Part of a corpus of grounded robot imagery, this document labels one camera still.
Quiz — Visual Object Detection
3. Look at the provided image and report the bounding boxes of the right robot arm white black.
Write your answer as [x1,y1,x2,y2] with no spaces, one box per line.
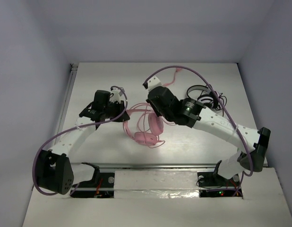
[146,86,271,188]

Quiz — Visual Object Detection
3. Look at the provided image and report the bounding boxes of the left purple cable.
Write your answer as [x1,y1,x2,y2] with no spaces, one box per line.
[34,85,128,197]

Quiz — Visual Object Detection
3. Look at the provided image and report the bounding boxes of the black white headphones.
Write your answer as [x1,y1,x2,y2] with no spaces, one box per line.
[186,85,224,115]

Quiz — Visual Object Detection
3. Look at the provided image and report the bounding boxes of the pink headphones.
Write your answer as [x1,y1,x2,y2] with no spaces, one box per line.
[122,103,165,148]

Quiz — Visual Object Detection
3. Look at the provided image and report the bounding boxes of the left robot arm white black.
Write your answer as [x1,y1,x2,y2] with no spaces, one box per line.
[32,86,129,196]

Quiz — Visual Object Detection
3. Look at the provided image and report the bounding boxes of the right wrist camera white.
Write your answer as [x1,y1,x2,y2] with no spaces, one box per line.
[143,76,162,92]

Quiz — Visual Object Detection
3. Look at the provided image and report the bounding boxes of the aluminium rail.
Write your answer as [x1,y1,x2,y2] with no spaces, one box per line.
[74,162,216,171]

